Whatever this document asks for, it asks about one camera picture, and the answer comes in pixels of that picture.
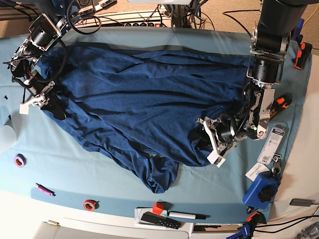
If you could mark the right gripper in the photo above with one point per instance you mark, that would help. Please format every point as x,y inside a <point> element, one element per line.
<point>43,96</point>

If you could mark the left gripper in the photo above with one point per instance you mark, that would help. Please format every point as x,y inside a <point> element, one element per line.
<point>214,135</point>

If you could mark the blue t-shirt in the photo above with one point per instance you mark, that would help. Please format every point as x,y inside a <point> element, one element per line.
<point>139,108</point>

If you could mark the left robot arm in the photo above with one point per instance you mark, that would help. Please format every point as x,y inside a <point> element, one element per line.
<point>269,45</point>

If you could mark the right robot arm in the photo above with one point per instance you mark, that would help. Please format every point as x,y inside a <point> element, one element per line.
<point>56,19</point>

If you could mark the light blue table cloth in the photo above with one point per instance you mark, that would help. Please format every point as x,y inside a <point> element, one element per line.
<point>55,160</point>

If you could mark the white translucent cup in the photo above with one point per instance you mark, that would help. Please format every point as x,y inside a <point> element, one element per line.
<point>7,137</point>

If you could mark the purple tape roll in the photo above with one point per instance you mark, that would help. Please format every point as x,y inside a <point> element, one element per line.
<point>20,160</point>

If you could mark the white paper tag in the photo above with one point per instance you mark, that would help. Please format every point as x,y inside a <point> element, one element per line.
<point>257,169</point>

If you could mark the packaged tool blister card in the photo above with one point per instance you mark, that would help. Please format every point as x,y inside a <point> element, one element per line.
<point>272,143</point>

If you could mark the pink marker pen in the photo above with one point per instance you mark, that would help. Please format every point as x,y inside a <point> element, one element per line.
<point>45,190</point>

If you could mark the red cube block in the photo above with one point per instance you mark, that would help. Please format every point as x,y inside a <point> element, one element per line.
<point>158,208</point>

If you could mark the white black marker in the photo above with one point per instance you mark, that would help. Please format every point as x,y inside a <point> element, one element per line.
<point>186,215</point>

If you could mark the metal keys carabiner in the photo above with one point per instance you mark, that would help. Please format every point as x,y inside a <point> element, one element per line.
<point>276,169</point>

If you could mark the blue box with knob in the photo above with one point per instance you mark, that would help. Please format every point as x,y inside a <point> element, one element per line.
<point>262,191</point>

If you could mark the orange black utility knife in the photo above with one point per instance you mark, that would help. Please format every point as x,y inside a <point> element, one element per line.
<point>280,104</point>

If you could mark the black remote control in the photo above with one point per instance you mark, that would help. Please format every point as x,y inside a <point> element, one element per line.
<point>160,220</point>

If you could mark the blue orange bottom clamp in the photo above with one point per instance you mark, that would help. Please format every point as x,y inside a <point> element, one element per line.
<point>247,230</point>

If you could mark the red tape roll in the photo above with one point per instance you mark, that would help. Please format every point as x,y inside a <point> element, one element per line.
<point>90,205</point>

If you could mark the grey adapter box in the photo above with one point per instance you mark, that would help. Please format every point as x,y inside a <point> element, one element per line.
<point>301,202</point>

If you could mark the power strip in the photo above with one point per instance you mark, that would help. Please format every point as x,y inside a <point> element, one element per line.
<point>149,18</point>

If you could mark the orange black clamp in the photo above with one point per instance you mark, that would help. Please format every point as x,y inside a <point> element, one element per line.
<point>302,55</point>

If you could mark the blue black clamp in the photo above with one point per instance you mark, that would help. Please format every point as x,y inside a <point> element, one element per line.
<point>297,30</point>

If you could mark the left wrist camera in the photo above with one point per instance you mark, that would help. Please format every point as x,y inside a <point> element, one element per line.
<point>216,159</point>

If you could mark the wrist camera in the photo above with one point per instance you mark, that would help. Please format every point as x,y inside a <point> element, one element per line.
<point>216,159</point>
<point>24,108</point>

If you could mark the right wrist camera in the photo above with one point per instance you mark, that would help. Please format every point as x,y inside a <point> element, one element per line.
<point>24,108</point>

